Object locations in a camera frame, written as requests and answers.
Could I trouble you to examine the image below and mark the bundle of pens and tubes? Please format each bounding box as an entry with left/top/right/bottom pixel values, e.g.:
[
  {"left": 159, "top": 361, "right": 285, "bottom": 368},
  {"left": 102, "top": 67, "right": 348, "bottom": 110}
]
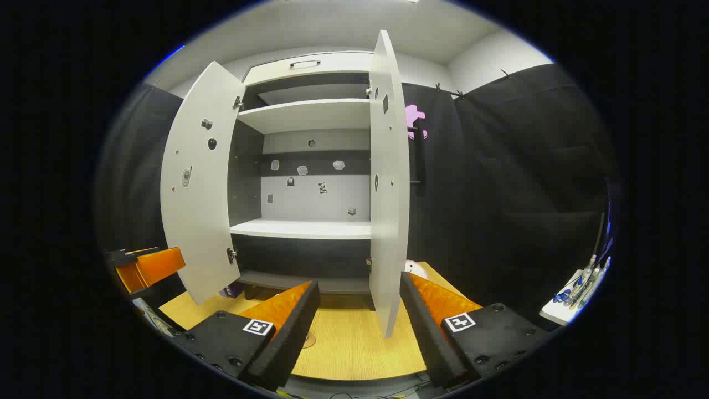
[{"left": 553, "top": 254, "right": 612, "bottom": 309}]

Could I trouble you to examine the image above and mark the white and grey cabinet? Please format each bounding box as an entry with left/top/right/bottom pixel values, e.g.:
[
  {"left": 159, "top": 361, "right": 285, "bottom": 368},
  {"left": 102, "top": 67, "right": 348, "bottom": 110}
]
[{"left": 228, "top": 52, "right": 373, "bottom": 311}]

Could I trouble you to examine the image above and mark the white cabinet door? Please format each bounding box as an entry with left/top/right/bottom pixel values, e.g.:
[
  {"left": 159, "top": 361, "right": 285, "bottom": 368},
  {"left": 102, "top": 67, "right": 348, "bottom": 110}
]
[
  {"left": 160, "top": 61, "right": 247, "bottom": 305},
  {"left": 368, "top": 29, "right": 412, "bottom": 339}
]

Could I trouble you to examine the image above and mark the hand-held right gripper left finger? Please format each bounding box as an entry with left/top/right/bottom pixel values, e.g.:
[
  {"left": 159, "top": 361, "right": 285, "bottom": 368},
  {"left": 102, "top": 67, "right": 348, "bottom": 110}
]
[{"left": 174, "top": 280, "right": 321, "bottom": 391}]

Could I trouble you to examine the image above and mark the black backdrop cloth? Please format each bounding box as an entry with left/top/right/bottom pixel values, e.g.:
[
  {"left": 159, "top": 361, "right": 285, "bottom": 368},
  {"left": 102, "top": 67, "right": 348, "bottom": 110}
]
[{"left": 94, "top": 61, "right": 621, "bottom": 333}]

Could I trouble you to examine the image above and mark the colourful printed object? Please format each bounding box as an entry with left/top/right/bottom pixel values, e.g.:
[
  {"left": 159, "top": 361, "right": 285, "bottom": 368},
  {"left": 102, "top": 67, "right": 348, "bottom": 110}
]
[{"left": 133, "top": 298, "right": 181, "bottom": 337}]

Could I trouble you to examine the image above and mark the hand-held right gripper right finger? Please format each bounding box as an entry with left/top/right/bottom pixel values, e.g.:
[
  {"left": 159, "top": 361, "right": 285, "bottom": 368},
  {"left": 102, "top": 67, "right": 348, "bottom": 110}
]
[{"left": 400, "top": 272, "right": 553, "bottom": 390}]

